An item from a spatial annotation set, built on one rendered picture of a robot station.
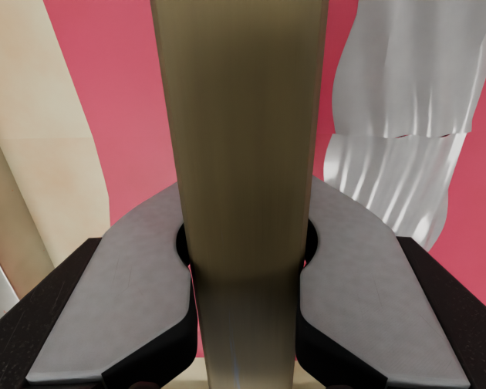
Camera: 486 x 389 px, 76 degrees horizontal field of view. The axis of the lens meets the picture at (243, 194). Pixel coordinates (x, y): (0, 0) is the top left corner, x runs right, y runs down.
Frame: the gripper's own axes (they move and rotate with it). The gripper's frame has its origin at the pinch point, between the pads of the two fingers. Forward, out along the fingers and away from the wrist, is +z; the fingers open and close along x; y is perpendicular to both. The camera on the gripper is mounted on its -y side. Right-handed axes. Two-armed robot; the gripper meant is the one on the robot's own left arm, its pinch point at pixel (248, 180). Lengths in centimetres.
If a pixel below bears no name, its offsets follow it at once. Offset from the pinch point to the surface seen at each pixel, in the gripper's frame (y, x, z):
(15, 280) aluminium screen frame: 7.8, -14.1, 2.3
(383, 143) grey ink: 0.4, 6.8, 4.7
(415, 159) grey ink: 1.4, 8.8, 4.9
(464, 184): 3.2, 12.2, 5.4
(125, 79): -2.9, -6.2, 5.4
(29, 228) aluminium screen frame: 5.8, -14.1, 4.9
